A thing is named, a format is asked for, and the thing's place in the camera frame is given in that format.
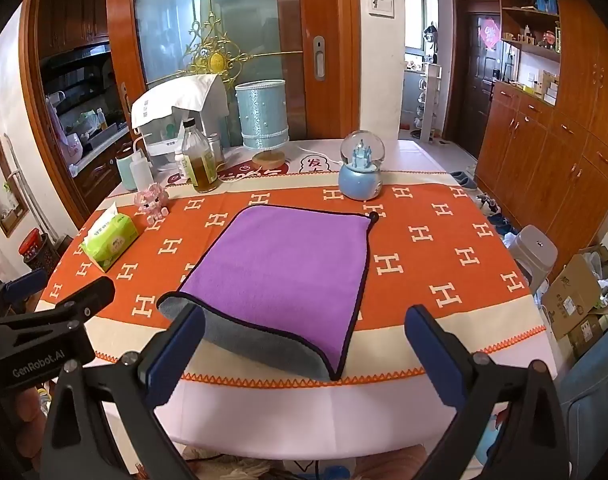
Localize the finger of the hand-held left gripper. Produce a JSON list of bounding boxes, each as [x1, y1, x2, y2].
[[0, 267, 49, 329], [49, 275, 116, 319]]

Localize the silver door handle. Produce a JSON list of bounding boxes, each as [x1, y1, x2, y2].
[[312, 36, 328, 81]]

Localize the large open cardboard box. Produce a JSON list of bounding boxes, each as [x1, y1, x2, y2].
[[541, 245, 608, 341]]

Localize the blue table lamp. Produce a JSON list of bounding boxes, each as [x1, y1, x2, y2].
[[235, 79, 291, 171]]

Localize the pink apron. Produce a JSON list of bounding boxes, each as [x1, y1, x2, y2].
[[46, 95, 83, 163]]

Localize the teal cup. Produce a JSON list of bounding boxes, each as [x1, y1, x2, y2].
[[116, 152, 137, 192]]

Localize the grey plastic stool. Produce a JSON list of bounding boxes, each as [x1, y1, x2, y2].
[[511, 225, 558, 293]]

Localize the dark entrance door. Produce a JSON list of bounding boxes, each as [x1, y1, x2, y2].
[[444, 0, 502, 146]]

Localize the white countertop appliance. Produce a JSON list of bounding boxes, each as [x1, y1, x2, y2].
[[134, 77, 229, 171]]

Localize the wooden glass sliding door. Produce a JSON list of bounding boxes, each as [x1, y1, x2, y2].
[[106, 0, 361, 142]]

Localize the blue snow globe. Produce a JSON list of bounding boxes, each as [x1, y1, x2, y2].
[[338, 130, 386, 202]]

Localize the orange patterned tablecloth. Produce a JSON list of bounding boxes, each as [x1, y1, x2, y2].
[[36, 170, 547, 391]]

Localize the wooden wall frame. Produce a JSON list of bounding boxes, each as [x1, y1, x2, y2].
[[0, 135, 30, 238]]

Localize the small cardboard box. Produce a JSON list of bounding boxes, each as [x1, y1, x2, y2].
[[566, 310, 608, 361]]

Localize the green tissue pack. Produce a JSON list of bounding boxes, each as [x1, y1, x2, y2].
[[80, 201, 139, 273]]

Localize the blue shoes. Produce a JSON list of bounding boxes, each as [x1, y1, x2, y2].
[[488, 215, 519, 237]]

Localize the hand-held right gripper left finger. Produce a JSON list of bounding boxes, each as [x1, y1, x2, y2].
[[44, 302, 207, 480]]

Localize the purple and grey towel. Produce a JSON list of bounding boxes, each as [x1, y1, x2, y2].
[[156, 205, 379, 382]]

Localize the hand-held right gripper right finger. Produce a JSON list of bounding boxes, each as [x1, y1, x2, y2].
[[404, 304, 569, 480]]

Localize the white shoe rack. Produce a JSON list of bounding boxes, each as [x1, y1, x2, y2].
[[414, 62, 442, 141]]

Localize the white printed table cover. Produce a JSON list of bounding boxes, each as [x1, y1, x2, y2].
[[104, 137, 559, 461]]

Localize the white squeeze bottle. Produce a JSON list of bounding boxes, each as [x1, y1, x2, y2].
[[130, 135, 155, 192]]

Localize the red door decoration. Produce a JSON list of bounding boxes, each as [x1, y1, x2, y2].
[[478, 16, 499, 51]]

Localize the white sneakers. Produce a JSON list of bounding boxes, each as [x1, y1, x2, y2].
[[474, 192, 502, 216]]

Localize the wooden wall cabinet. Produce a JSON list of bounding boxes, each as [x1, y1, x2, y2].
[[476, 0, 608, 271]]

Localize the gold door ornament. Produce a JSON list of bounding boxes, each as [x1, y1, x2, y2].
[[184, 10, 249, 83]]

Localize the glass oil bottle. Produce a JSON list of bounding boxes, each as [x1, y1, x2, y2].
[[181, 117, 219, 194]]

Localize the pink crystal toy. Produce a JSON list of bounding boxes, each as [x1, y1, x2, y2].
[[134, 183, 171, 226]]

